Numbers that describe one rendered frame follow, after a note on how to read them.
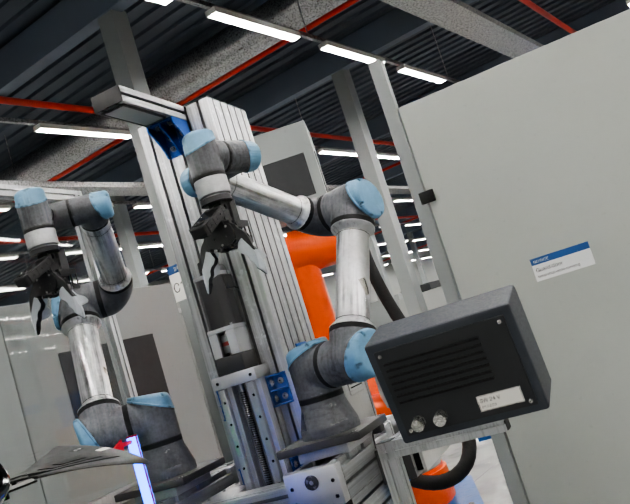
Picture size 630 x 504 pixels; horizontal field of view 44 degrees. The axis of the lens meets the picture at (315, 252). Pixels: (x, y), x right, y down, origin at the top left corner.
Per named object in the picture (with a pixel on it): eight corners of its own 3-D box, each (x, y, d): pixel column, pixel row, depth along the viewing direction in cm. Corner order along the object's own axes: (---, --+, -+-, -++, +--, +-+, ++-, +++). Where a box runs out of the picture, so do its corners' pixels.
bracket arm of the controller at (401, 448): (380, 461, 138) (374, 445, 138) (385, 457, 141) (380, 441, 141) (508, 430, 129) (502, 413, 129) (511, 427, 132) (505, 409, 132)
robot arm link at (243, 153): (229, 152, 190) (194, 153, 182) (259, 134, 182) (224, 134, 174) (238, 182, 189) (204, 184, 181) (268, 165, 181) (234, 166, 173)
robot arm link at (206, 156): (222, 126, 174) (193, 126, 168) (236, 172, 173) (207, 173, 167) (201, 140, 179) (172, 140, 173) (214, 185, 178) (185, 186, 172)
